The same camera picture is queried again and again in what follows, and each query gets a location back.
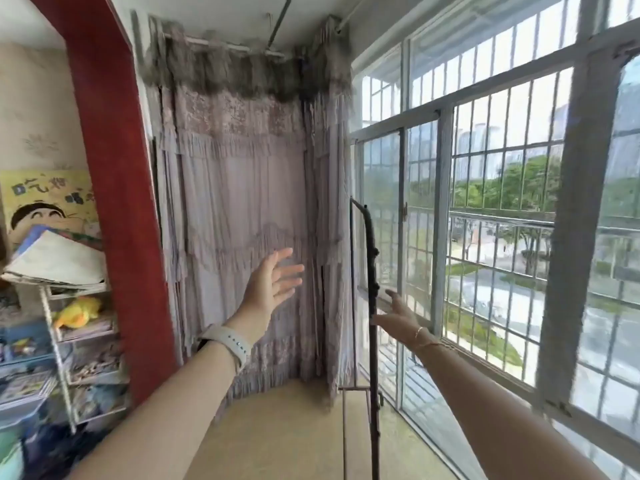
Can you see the person's right hand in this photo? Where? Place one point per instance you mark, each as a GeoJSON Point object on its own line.
{"type": "Point", "coordinates": [405, 324]}

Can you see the person's left hand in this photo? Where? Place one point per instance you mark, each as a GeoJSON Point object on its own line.
{"type": "Point", "coordinates": [260, 299]}

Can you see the person's left thumb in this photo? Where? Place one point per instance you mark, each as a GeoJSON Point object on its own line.
{"type": "Point", "coordinates": [277, 257]}

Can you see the person's right thumb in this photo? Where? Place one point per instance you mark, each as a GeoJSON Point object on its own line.
{"type": "Point", "coordinates": [384, 320]}

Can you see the person's right forearm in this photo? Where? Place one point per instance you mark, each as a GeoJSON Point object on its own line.
{"type": "Point", "coordinates": [500, 409]}

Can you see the person's left forearm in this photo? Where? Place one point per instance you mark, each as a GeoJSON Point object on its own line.
{"type": "Point", "coordinates": [165, 409]}

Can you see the lilac lace curtain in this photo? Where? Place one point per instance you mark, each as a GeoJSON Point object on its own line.
{"type": "Point", "coordinates": [240, 194]}

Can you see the dark metal drying rack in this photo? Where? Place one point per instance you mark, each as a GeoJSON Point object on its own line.
{"type": "Point", "coordinates": [373, 244]}

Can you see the white smartwatch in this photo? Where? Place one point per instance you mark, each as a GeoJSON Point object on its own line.
{"type": "Point", "coordinates": [230, 344]}

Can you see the white window security bars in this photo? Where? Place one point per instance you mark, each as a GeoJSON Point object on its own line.
{"type": "Point", "coordinates": [480, 234]}

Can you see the yellow plush toy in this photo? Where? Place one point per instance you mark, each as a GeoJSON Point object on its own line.
{"type": "Point", "coordinates": [77, 312]}

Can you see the white curtain rod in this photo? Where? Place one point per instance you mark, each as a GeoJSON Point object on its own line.
{"type": "Point", "coordinates": [225, 44]}

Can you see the pile of papers and books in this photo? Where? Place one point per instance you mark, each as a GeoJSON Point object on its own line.
{"type": "Point", "coordinates": [55, 262]}

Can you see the yellow cartoon poster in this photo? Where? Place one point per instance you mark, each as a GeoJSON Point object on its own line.
{"type": "Point", "coordinates": [50, 199]}

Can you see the grey ceiling pipe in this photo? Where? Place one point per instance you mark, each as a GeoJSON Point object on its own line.
{"type": "Point", "coordinates": [280, 19]}

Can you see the stack of colourful magazines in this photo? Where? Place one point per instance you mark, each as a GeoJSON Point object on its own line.
{"type": "Point", "coordinates": [25, 389]}

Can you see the red door frame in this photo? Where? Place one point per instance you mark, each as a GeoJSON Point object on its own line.
{"type": "Point", "coordinates": [115, 194]}

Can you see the white metal window frame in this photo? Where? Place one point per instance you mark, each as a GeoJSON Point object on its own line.
{"type": "Point", "coordinates": [575, 194]}

